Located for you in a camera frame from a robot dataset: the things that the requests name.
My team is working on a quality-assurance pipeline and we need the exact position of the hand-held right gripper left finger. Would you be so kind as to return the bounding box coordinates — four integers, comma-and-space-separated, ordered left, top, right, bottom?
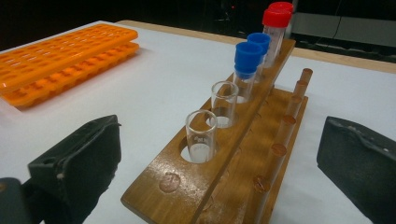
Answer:
27, 114, 122, 224

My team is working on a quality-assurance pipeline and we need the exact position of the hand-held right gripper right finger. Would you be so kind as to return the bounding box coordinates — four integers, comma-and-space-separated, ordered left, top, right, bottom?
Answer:
316, 116, 396, 224

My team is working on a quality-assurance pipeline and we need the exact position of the orange plastic tube rack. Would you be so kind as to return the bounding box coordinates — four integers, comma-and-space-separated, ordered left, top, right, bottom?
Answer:
0, 23, 140, 109

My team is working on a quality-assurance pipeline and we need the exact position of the clear test tube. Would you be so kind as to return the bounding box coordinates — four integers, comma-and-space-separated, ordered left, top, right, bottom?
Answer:
210, 80, 240, 129
185, 109, 219, 164

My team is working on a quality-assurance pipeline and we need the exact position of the wooden test tube rack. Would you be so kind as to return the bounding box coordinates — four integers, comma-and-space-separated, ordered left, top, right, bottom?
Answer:
120, 37, 314, 224

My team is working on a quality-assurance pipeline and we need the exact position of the blue capped test tube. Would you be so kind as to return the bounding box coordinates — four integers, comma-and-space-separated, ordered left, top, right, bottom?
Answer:
233, 41, 264, 104
247, 32, 272, 84

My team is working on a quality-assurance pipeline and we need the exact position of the red capped test tube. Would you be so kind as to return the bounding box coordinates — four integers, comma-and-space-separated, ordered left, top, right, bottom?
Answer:
262, 7, 292, 69
268, 1, 294, 13

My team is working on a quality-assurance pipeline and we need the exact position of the white table mat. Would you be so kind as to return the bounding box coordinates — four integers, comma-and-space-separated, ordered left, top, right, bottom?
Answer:
0, 20, 396, 224

